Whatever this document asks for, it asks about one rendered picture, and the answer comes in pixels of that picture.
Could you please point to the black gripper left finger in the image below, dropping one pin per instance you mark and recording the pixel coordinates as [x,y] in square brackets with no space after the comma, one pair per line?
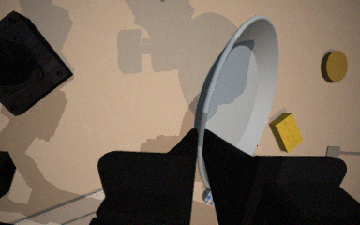
[169,173]

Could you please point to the yellow sponge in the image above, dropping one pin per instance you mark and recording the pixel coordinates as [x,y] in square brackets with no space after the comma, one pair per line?
[286,132]

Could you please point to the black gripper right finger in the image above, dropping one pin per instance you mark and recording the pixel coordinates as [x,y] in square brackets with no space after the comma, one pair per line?
[236,179]

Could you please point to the white ribbed draining mat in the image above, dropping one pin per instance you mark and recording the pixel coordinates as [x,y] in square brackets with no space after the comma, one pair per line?
[77,212]

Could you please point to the olive-brown round disc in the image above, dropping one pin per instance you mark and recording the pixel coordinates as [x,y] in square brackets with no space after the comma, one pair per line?
[334,66]

